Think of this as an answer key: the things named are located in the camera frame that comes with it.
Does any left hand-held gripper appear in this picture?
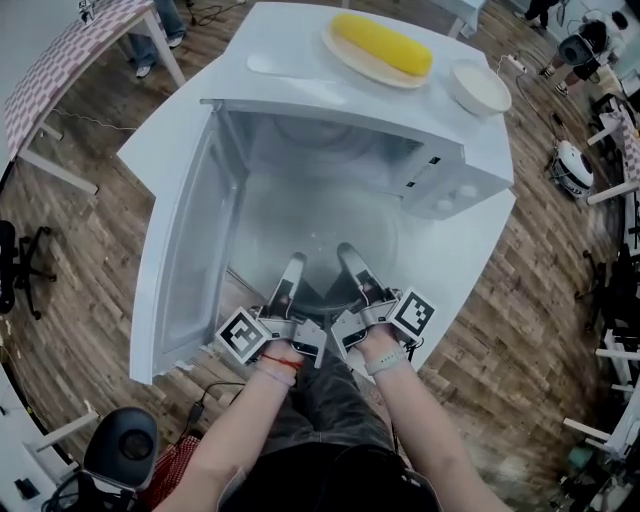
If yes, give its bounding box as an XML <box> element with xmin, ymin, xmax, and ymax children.
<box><xmin>215</xmin><ymin>252</ymin><xmax>327</xmax><ymax>370</ymax></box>

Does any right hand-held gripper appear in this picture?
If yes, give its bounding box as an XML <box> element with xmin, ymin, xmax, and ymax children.
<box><xmin>329</xmin><ymin>242</ymin><xmax>437</xmax><ymax>360</ymax></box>

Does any person's left forearm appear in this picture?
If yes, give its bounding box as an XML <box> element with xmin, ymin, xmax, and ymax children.
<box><xmin>167</xmin><ymin>343</ymin><xmax>305</xmax><ymax>512</ymax></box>

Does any person's right forearm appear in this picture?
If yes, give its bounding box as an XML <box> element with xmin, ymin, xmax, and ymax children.
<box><xmin>348</xmin><ymin>327</ymin><xmax>494</xmax><ymax>512</ymax></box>

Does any large white table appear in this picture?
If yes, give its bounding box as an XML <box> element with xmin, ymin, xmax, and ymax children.
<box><xmin>115</xmin><ymin>0</ymin><xmax>519</xmax><ymax>375</ymax></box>

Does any pale wrist watch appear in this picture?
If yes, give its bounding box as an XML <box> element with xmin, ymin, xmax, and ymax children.
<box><xmin>363</xmin><ymin>344</ymin><xmax>409</xmax><ymax>379</ymax></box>

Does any white microwave oven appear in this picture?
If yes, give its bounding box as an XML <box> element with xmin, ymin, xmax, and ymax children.
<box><xmin>128</xmin><ymin>7</ymin><xmax>516</xmax><ymax>387</ymax></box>

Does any beige oval plate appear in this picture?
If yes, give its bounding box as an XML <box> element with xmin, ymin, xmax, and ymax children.
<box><xmin>319</xmin><ymin>22</ymin><xmax>434</xmax><ymax>90</ymax></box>

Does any person's black shirt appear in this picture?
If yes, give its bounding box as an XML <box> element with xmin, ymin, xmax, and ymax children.
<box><xmin>219</xmin><ymin>439</ymin><xmax>439</xmax><ymax>512</ymax></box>

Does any white bowl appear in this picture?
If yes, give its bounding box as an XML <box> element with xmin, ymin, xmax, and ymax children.
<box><xmin>449</xmin><ymin>58</ymin><xmax>514</xmax><ymax>117</ymax></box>

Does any yellow corn cob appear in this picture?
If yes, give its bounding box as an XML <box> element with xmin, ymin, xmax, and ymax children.
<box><xmin>330</xmin><ymin>13</ymin><xmax>434</xmax><ymax>78</ymax></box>

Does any red checkered cloth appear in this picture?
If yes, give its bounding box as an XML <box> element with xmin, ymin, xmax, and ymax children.
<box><xmin>148</xmin><ymin>433</ymin><xmax>202</xmax><ymax>504</ymax></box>

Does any black padded chair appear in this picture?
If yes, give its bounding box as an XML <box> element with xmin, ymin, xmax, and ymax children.
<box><xmin>42</xmin><ymin>406</ymin><xmax>161</xmax><ymax>512</ymax></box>

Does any white dome-shaped device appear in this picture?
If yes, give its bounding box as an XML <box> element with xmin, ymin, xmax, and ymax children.
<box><xmin>552</xmin><ymin>139</ymin><xmax>596</xmax><ymax>201</ymax></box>

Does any small white power strip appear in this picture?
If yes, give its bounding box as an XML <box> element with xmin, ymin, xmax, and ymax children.
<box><xmin>499</xmin><ymin>53</ymin><xmax>529</xmax><ymax>75</ymax></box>

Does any black office chair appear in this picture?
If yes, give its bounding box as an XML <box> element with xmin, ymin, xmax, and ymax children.
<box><xmin>0</xmin><ymin>219</ymin><xmax>59</xmax><ymax>321</ymax></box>
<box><xmin>574</xmin><ymin>244</ymin><xmax>640</xmax><ymax>351</ymax></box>

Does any teal box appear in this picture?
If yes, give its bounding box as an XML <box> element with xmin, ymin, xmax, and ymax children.
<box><xmin>567</xmin><ymin>444</ymin><xmax>596</xmax><ymax>472</ymax></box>

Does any checkered table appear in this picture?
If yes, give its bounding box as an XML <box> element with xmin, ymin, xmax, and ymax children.
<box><xmin>587</xmin><ymin>94</ymin><xmax>640</xmax><ymax>206</ymax></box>
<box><xmin>3</xmin><ymin>0</ymin><xmax>187</xmax><ymax>197</ymax></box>

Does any red string bracelet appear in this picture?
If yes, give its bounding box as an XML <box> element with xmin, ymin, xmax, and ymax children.
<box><xmin>258</xmin><ymin>352</ymin><xmax>305</xmax><ymax>371</ymax></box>

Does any thin black cable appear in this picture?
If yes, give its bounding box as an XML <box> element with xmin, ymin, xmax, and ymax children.
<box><xmin>187</xmin><ymin>381</ymin><xmax>247</xmax><ymax>436</ymax></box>

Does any white metal frame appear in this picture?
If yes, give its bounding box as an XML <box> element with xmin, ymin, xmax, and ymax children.
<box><xmin>562</xmin><ymin>324</ymin><xmax>640</xmax><ymax>466</ymax></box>

